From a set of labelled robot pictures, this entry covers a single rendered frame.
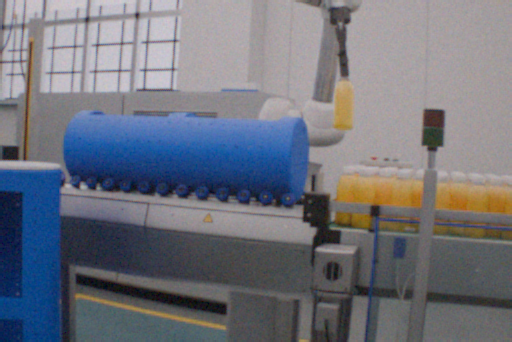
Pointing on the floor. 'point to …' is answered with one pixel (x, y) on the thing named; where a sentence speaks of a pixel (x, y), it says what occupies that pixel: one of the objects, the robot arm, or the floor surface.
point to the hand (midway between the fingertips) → (344, 68)
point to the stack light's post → (423, 255)
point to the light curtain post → (32, 89)
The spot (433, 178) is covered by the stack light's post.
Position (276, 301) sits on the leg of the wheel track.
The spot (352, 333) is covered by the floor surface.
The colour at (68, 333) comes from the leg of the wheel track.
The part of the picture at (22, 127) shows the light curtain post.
